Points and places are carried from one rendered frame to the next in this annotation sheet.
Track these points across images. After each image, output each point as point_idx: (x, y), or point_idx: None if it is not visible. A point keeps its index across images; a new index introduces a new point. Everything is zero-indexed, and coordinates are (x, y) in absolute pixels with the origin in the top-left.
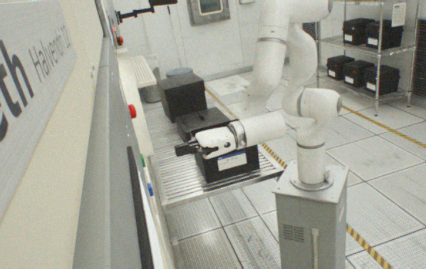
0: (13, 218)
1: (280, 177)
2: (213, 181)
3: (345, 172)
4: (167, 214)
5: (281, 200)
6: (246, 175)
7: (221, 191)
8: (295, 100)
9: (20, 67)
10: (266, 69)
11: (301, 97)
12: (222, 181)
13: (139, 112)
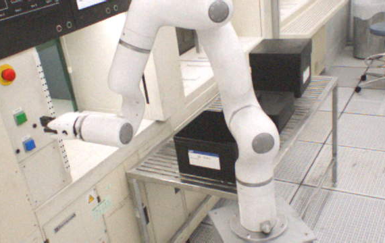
0: None
1: (237, 203)
2: (184, 173)
3: (300, 239)
4: (130, 183)
5: (213, 227)
6: (216, 183)
7: (180, 185)
8: (229, 117)
9: None
10: (111, 71)
11: (234, 115)
12: (190, 177)
13: (152, 73)
